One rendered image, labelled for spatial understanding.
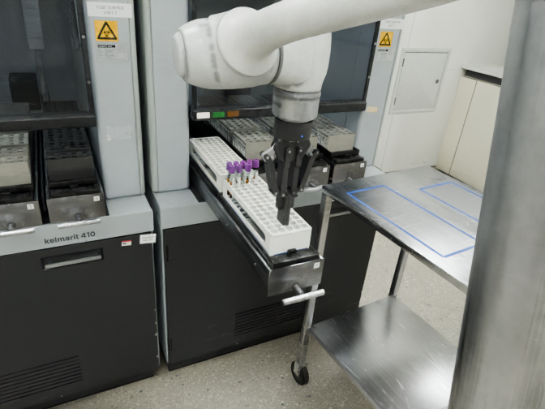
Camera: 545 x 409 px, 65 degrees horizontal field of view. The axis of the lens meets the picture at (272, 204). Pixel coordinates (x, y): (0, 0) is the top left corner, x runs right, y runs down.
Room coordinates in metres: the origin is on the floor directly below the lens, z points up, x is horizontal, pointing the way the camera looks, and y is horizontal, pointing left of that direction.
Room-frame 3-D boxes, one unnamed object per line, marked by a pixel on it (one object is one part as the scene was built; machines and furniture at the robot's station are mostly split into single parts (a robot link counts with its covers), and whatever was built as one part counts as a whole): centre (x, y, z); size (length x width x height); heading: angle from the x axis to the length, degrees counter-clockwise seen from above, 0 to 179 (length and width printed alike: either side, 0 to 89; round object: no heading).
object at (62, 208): (1.23, 0.65, 0.78); 0.73 x 0.14 x 0.09; 28
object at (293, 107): (0.82, -0.03, 1.13); 0.09 x 0.09 x 0.06
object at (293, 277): (1.03, 0.09, 0.78); 0.73 x 0.14 x 0.09; 28
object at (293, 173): (0.83, -0.04, 0.99); 0.04 x 0.01 x 0.11; 29
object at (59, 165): (1.03, 0.54, 0.85); 0.12 x 0.02 x 0.06; 119
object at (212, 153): (1.19, 0.17, 0.83); 0.30 x 0.10 x 0.06; 28
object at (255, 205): (0.91, 0.02, 0.83); 0.30 x 0.10 x 0.06; 29
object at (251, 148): (1.29, 0.06, 0.85); 0.12 x 0.02 x 0.06; 119
